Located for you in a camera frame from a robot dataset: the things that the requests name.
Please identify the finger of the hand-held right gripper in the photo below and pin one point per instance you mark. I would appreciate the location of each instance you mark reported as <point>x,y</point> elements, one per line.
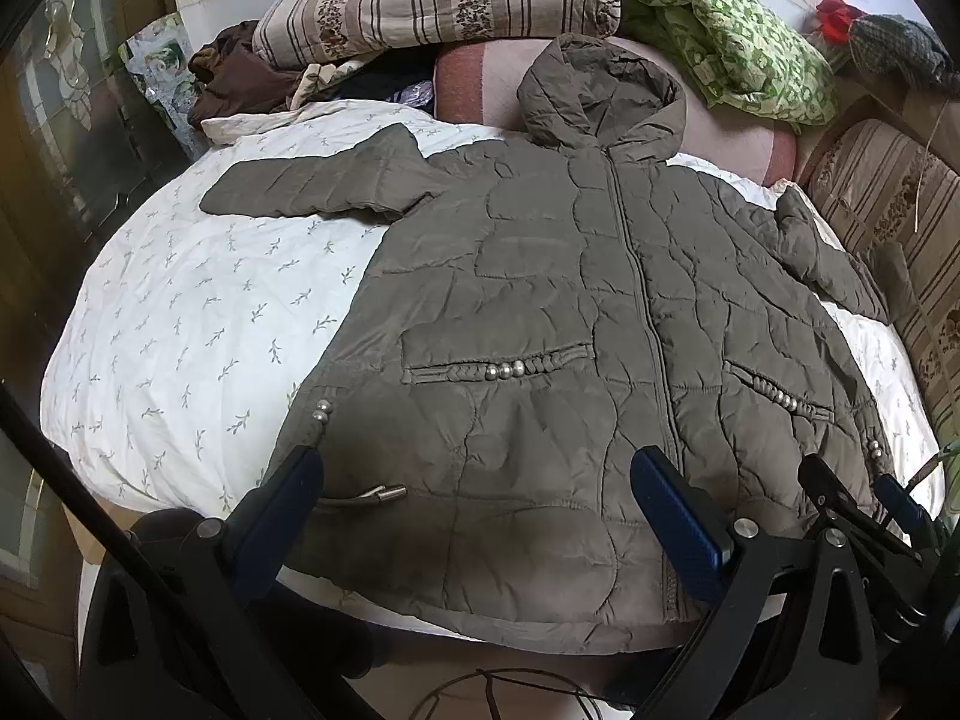
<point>836,491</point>
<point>900,506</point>

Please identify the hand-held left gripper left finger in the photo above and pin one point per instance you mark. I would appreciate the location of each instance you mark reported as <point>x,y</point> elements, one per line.
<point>289,499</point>

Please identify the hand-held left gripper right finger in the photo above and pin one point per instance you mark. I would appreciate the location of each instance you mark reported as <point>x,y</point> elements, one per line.
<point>675,514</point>

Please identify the olive quilted hooded jacket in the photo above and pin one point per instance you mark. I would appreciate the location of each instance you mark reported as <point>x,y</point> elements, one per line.
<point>525,277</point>

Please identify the dark clothes pile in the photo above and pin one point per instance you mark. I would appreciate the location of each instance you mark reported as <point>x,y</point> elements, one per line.
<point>367,86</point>

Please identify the white leaf-print duvet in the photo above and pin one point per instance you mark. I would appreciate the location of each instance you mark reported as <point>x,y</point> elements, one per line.
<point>187,315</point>

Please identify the striped floral long cushion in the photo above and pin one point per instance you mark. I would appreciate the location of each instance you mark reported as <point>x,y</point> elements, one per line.
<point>885,187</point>

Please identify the tan upholstered backrest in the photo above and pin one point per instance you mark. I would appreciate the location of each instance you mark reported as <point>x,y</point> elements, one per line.
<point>892,101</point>

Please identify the cream cloth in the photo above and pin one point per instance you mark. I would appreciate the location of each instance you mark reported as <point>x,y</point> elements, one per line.
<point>315,82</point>

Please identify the brown clothing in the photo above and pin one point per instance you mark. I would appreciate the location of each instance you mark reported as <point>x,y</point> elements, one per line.
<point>240,82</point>

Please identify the grey houndstooth cloth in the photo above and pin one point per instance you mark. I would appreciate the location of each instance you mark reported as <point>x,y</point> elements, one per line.
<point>907,49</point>

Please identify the printed plastic bag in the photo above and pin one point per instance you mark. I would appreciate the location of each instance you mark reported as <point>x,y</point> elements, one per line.
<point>161,60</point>

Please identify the pink striped bolster pillow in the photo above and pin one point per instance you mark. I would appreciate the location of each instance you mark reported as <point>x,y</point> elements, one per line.
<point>480,82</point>

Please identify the patterned glass door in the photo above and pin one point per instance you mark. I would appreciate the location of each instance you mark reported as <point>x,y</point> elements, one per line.
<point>67,90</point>

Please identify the green patterned quilt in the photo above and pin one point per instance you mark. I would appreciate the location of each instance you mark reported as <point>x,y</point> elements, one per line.
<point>735,37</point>

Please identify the red cloth item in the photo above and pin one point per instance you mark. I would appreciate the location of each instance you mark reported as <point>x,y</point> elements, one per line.
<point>836,19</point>

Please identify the striped floral pillow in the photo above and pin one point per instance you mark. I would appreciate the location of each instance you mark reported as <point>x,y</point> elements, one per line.
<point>420,7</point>

